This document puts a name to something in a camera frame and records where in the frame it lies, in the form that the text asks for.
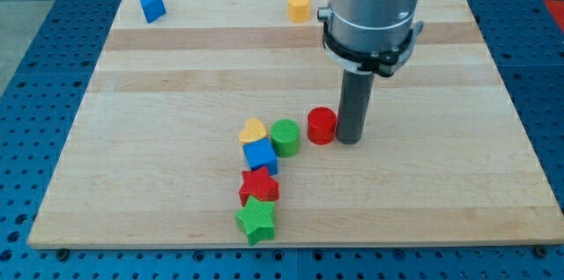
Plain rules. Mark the red cylinder block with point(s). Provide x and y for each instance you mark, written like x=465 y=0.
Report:
x=321 y=125

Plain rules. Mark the blue cube block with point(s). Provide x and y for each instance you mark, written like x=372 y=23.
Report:
x=261 y=153

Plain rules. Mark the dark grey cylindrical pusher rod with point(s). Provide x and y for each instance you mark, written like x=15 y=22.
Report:
x=352 y=109

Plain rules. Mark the red star block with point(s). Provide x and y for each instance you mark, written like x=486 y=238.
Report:
x=259 y=184

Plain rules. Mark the yellow hexagon block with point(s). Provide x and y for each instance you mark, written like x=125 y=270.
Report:
x=298 y=11

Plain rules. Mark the light wooden board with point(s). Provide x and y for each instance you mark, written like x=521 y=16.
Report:
x=153 y=158

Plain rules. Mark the green star block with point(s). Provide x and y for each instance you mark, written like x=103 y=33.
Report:
x=256 y=219

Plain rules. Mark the blue triangle block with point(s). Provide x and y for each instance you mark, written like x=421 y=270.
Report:
x=153 y=9

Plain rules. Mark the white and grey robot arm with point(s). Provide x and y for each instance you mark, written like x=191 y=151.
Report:
x=370 y=36

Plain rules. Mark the yellow heart block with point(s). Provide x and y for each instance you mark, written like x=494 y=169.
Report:
x=254 y=130

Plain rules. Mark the green cylinder block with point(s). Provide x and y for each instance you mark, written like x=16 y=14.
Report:
x=285 y=138

